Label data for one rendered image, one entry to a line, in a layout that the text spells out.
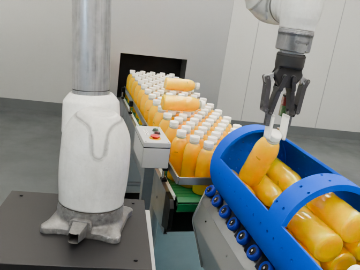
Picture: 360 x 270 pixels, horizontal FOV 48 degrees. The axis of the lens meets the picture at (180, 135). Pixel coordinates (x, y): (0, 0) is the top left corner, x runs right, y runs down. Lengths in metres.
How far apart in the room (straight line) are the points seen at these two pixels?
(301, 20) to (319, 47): 5.03
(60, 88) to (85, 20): 4.59
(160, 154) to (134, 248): 0.60
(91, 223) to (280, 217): 0.42
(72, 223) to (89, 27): 0.48
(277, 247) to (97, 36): 0.67
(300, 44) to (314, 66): 5.03
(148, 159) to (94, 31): 0.57
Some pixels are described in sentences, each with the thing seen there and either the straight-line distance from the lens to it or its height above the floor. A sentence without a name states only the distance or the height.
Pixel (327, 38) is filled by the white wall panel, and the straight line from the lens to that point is 6.13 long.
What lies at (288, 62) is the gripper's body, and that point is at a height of 1.47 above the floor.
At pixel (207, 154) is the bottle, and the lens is 1.50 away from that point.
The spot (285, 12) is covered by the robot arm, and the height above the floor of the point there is 1.59.
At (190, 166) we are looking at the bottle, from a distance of 1.56.
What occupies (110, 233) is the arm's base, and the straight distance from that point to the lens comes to 0.94.
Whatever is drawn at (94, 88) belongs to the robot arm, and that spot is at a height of 1.34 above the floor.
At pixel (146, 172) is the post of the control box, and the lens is 1.57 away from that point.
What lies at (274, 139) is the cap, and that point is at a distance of 1.13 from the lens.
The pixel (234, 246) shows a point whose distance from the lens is 1.24.
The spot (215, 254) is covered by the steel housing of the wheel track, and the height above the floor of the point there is 0.85.
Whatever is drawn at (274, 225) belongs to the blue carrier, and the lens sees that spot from 0.97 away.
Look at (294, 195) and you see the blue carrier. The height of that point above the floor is 1.19.
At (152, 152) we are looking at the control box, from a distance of 1.45.
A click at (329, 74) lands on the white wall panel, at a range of 6.22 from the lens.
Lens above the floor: 1.56
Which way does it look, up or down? 17 degrees down
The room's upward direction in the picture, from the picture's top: 8 degrees clockwise
